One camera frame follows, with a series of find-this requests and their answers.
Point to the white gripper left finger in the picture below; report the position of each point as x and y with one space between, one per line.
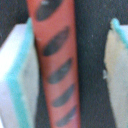
19 78

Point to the red grilled sausage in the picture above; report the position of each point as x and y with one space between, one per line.
54 28

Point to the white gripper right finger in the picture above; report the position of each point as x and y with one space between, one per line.
116 72

